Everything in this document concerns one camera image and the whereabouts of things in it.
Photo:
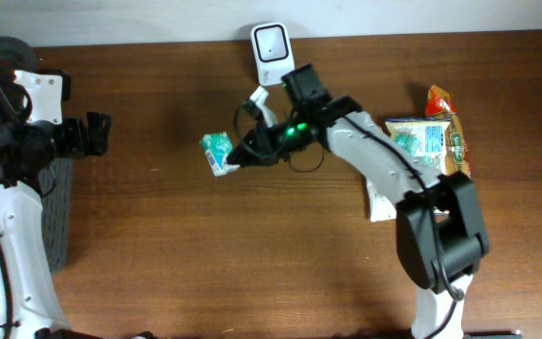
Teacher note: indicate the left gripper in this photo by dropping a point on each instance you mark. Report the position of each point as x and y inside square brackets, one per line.
[81, 145]

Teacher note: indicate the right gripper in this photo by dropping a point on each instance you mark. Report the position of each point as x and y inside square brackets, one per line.
[263, 154]

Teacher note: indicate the teal wet wipes pack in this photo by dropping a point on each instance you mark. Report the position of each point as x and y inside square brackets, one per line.
[410, 142]

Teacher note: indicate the teal tissue pack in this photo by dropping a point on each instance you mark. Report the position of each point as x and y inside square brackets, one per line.
[217, 147]

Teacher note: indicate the cream and blue snack bag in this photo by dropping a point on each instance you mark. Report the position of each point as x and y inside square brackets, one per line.
[424, 139]

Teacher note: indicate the white tube with tan cap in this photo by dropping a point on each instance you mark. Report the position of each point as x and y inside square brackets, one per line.
[380, 208]

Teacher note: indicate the orange biscuit packet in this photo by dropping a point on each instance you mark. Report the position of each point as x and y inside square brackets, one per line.
[440, 106]

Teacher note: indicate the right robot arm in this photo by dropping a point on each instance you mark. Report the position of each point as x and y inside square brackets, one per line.
[441, 236]

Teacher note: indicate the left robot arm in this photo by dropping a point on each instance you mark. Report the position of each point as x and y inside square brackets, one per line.
[34, 133]

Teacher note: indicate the white barcode scanner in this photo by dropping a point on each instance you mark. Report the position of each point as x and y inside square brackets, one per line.
[272, 51]

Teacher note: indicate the grey plastic mesh basket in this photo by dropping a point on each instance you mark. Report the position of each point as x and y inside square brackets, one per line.
[16, 54]

